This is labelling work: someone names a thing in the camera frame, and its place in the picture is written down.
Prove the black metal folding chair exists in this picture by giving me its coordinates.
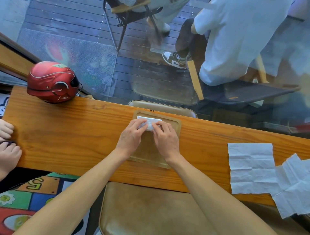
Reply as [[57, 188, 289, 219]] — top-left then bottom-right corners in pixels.
[[103, 0, 165, 52]]

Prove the wooden bench with dark seat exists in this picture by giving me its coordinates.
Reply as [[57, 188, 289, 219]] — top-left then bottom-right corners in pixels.
[[186, 54, 301, 105]]

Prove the person's right forearm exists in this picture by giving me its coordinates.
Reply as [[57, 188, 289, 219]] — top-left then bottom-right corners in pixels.
[[167, 155, 278, 235]]

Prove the wooden window frame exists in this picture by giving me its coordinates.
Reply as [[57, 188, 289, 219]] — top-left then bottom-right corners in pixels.
[[0, 32, 42, 81]]

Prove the person's left forearm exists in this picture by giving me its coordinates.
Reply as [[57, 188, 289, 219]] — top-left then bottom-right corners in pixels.
[[13, 149, 129, 235]]

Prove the unfolded white paper napkin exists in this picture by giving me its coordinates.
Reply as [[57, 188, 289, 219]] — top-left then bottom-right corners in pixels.
[[269, 153, 310, 219], [227, 143, 279, 195]]

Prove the person's right hand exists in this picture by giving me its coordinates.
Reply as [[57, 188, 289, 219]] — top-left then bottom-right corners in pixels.
[[152, 121, 181, 163]]

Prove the tan leather stool seat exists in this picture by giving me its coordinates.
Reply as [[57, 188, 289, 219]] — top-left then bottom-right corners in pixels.
[[98, 181, 218, 235]]

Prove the white paper napkin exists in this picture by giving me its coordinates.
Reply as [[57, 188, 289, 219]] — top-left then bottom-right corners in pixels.
[[227, 143, 279, 195], [137, 116, 162, 132], [269, 153, 310, 219]]

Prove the person's left hand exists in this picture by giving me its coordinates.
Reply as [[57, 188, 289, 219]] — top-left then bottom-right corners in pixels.
[[115, 118, 149, 161]]

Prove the red motorcycle helmet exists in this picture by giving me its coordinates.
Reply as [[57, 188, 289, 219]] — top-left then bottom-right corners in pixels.
[[27, 61, 82, 104]]

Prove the rectangular wooden tray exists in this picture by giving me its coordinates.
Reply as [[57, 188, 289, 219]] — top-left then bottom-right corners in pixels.
[[128, 110, 182, 169]]

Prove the colourful numbered play mat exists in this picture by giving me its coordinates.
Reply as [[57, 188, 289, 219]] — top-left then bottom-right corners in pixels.
[[0, 172, 90, 235]]

